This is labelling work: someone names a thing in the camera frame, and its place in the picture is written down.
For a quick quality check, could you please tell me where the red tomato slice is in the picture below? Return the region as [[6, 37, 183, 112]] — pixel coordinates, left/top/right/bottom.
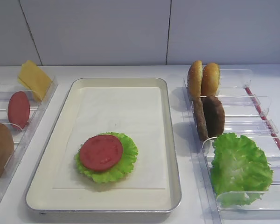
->
[[8, 91, 30, 129], [79, 134, 124, 172]]

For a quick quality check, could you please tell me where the green lettuce leaf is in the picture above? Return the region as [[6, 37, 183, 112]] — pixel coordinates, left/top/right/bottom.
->
[[74, 132, 138, 183], [210, 133, 273, 208]]

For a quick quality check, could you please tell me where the brown meat patty outer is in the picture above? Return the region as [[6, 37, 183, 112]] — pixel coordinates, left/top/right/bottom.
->
[[193, 98, 209, 142]]

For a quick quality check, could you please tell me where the brown meat patty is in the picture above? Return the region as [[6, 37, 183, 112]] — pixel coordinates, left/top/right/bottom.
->
[[203, 96, 225, 137], [193, 98, 209, 142]]

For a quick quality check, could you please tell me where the brown meat patty inner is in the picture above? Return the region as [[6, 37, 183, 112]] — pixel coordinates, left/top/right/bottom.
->
[[203, 96, 225, 137]]

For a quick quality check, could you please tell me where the yellow cheese slice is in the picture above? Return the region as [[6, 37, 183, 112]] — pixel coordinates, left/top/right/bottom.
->
[[17, 60, 52, 102]]

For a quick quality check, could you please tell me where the green lettuce leaf in rack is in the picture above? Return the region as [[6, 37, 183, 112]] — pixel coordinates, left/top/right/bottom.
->
[[210, 133, 273, 208]]

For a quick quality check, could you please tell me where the red tomato slice in rack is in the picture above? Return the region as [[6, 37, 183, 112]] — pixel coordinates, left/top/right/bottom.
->
[[8, 91, 30, 129]]

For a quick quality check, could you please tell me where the white paper tray liner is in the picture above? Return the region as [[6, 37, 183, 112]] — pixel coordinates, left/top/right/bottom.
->
[[54, 87, 167, 189]]

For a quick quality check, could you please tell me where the bun half outer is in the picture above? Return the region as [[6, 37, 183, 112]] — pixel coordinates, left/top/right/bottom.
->
[[188, 60, 203, 98]]

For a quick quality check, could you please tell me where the bun half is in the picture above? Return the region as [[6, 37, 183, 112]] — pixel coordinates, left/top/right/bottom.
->
[[201, 63, 220, 96], [188, 60, 203, 98]]

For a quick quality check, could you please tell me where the bun half inner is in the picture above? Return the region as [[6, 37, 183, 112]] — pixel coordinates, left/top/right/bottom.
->
[[201, 63, 220, 96]]

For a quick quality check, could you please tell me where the clear acrylic right food rack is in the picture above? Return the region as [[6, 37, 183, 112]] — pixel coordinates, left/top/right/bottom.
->
[[183, 69, 280, 224]]

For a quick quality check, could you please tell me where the clear acrylic food rack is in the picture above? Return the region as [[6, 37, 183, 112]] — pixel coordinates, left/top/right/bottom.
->
[[0, 77, 58, 203], [183, 69, 280, 224]]

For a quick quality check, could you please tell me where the cream metal tray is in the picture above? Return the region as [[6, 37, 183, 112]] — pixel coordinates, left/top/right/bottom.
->
[[26, 78, 182, 213]]

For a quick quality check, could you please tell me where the clear acrylic left food rack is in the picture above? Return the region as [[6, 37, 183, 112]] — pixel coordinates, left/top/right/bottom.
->
[[0, 77, 58, 203]]

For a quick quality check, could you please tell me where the red rail strip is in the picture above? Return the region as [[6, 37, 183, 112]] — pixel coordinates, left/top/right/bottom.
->
[[244, 87, 280, 151]]

